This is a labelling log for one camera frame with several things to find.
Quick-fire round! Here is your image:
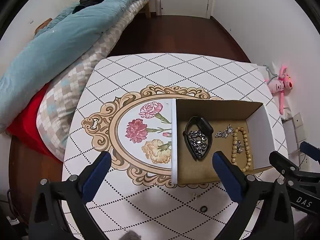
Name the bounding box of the white cardboard jewelry box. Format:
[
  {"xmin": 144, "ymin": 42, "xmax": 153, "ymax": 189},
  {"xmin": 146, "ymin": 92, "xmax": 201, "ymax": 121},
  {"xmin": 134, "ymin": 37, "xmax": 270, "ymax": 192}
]
[{"xmin": 171, "ymin": 99, "xmax": 276, "ymax": 185}]

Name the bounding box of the small silver charm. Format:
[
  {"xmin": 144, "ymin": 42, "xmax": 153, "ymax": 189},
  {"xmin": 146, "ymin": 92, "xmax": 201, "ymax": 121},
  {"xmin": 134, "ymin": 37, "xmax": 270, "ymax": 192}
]
[{"xmin": 233, "ymin": 140, "xmax": 245, "ymax": 153}]

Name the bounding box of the silver crystal pendant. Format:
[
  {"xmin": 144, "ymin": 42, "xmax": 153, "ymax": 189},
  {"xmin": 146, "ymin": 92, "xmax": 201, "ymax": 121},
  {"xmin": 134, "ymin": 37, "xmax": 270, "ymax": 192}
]
[{"xmin": 215, "ymin": 124, "xmax": 234, "ymax": 139}]

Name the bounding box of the pink panther plush toy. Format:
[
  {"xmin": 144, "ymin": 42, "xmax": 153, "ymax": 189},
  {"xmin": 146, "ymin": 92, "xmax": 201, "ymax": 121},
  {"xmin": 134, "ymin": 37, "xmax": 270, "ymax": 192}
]
[{"xmin": 266, "ymin": 64, "xmax": 293, "ymax": 115}]

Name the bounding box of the red blanket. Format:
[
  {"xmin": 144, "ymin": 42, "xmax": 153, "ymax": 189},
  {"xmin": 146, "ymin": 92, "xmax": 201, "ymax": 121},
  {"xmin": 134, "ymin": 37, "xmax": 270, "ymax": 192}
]
[{"xmin": 6, "ymin": 83, "xmax": 62, "ymax": 163}]

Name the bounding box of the checkered bed sheet mattress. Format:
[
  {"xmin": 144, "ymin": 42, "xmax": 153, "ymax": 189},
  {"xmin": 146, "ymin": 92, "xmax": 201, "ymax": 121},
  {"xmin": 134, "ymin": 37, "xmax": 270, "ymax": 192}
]
[{"xmin": 36, "ymin": 0, "xmax": 149, "ymax": 161}]

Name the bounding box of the light blue duvet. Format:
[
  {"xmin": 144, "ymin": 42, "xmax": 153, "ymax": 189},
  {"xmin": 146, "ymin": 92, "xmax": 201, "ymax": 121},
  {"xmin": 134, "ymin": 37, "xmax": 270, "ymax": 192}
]
[{"xmin": 1, "ymin": 0, "xmax": 137, "ymax": 132}]

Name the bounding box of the white wall socket panel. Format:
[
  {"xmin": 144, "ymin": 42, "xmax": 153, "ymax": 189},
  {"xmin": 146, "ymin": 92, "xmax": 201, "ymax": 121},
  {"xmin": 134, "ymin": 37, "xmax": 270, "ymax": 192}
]
[{"xmin": 283, "ymin": 113, "xmax": 306, "ymax": 154}]

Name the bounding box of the wooden bead bracelet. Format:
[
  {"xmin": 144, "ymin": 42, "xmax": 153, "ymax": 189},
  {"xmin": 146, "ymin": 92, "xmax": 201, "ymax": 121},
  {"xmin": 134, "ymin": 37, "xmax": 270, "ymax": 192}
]
[{"xmin": 230, "ymin": 126, "xmax": 253, "ymax": 172}]

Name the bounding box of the silver chain bracelet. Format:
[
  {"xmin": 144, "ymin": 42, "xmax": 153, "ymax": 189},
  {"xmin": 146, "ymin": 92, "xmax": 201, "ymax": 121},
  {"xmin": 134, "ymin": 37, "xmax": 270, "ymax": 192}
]
[{"xmin": 187, "ymin": 129, "xmax": 209, "ymax": 156}]

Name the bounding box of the wooden bed frame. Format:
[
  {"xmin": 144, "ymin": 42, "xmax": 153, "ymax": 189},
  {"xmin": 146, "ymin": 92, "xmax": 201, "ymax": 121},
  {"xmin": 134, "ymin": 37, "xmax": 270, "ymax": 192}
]
[{"xmin": 142, "ymin": 2, "xmax": 151, "ymax": 18}]

